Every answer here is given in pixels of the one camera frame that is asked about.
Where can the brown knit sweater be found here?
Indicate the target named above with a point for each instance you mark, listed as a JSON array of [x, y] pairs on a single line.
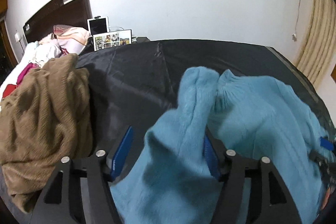
[[44, 119]]

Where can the photo frame collage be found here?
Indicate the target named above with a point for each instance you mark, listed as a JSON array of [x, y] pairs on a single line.
[[112, 39]]

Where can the magenta fuzzy garment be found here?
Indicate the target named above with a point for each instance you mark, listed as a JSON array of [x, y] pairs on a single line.
[[26, 70]]

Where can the dark wooden headboard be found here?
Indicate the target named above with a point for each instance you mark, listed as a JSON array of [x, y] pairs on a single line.
[[64, 12]]

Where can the beige curtain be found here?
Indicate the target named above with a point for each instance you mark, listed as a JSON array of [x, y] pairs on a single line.
[[318, 46]]

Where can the pink pillow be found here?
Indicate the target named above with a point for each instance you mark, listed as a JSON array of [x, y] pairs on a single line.
[[71, 39]]

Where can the white tablet device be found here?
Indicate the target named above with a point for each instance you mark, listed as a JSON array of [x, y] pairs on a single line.
[[98, 25]]

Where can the wooden wardrobe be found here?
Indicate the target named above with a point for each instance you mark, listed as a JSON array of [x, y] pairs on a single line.
[[5, 38]]

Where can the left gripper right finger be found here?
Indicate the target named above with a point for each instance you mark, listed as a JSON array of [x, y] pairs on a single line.
[[252, 190]]

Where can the blue fuzzy sweater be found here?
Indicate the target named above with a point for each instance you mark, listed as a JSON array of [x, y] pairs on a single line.
[[254, 116]]

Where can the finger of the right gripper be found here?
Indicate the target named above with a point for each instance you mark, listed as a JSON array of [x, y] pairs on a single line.
[[327, 144]]

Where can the bedside table lamp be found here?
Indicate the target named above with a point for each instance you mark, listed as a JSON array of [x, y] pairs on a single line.
[[18, 37]]

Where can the red folded garment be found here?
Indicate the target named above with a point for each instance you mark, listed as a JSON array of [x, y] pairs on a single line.
[[8, 90]]

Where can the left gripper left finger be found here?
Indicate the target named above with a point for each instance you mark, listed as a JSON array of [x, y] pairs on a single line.
[[78, 190]]

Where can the black satin table cover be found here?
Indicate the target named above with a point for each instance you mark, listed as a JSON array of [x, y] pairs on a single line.
[[134, 85]]

